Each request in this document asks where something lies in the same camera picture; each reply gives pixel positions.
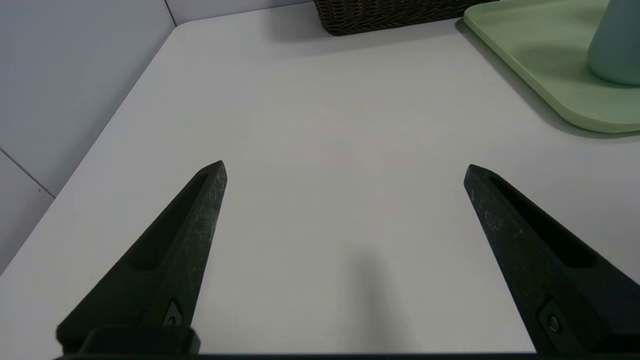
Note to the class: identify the light green plastic tray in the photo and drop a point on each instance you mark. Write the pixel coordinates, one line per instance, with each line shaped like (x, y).
(540, 50)

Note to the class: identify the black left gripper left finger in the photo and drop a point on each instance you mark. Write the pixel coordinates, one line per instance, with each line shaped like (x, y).
(170, 260)

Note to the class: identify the blue-grey plastic cup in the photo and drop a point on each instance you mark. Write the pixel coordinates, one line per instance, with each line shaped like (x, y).
(617, 50)

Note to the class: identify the dark brown wicker basket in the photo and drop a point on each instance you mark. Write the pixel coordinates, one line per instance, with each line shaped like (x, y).
(390, 15)

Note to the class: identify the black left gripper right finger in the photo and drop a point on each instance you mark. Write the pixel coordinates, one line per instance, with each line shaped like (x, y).
(520, 260)

